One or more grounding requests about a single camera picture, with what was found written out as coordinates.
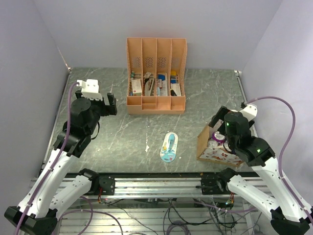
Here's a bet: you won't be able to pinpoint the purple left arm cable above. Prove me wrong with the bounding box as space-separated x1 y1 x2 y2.
15 82 80 235

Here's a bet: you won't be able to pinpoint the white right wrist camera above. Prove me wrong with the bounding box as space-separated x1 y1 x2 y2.
240 102 258 121

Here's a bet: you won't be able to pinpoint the brown canvas tote bag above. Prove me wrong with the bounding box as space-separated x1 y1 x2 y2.
196 124 244 167

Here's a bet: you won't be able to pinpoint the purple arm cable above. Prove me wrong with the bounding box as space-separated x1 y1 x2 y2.
246 95 313 216
15 82 80 235

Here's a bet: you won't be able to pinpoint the white black label pack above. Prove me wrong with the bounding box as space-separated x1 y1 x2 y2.
170 70 181 96

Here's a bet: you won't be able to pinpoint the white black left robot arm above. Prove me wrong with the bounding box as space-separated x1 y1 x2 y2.
4 91 117 235

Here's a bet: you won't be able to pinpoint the orange plastic file organizer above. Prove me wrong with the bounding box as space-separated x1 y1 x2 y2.
126 38 187 115

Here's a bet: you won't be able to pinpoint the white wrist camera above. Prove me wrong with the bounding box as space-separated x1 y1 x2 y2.
240 102 258 121
76 79 102 100

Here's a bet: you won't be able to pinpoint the aluminium rail frame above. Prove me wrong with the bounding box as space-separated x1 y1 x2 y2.
87 172 230 199

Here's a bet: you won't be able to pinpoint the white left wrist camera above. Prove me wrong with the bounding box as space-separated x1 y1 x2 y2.
76 79 102 100

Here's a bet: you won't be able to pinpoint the purple Fanta can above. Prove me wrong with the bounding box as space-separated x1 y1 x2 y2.
212 131 226 144

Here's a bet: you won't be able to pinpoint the blue white stationery packs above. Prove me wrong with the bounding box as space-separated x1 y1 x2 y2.
156 72 169 96

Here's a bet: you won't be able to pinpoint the white red box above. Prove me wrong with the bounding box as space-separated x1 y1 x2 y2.
131 79 142 96

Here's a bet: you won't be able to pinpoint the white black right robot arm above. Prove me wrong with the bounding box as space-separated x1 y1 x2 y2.
208 104 313 235

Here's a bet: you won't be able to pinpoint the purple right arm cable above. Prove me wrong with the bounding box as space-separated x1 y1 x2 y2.
246 95 313 216

